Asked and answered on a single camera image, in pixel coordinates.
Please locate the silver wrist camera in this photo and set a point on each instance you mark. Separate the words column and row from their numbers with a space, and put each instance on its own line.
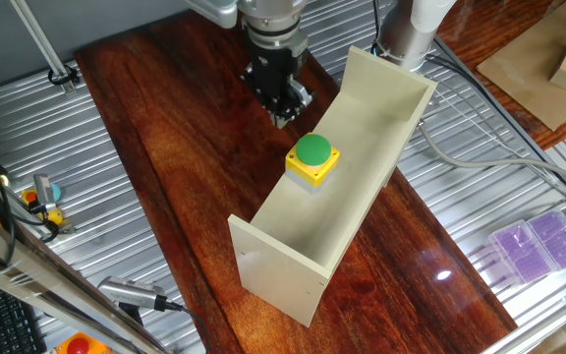
column 216, row 12

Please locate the silver frame bar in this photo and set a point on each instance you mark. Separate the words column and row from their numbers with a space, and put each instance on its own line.
column 42, row 285

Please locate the black camera lead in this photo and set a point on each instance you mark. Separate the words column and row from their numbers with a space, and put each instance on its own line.
column 174, row 306

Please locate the beige wooden shelf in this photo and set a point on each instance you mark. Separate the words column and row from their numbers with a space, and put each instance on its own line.
column 322, row 211

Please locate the silver black clamp bracket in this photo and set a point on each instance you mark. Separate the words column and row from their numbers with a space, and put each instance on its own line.
column 44, row 192

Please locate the glossy red-brown wooden board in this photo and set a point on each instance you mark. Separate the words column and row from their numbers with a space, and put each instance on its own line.
column 175, row 172

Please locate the yellow box green push button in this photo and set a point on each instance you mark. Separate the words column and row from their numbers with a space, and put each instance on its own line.
column 312, row 157

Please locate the aluminium profile pole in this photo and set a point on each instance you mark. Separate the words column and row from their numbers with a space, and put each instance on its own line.
column 42, row 44

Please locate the orange emergency stop box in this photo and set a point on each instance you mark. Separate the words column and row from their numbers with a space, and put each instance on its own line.
column 79, row 344

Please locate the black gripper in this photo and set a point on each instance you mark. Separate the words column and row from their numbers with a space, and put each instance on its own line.
column 275, row 71

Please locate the brown cardboard sheet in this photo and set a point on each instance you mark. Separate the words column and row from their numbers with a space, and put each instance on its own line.
column 519, row 74

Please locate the silver ribbed camera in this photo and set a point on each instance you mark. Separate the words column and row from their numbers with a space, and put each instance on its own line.
column 130, row 292

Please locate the clear box purple contents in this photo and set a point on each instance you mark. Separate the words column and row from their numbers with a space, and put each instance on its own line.
column 521, row 253
column 560, row 241

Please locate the black pole clamp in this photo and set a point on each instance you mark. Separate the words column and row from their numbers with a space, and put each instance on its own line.
column 62, row 76

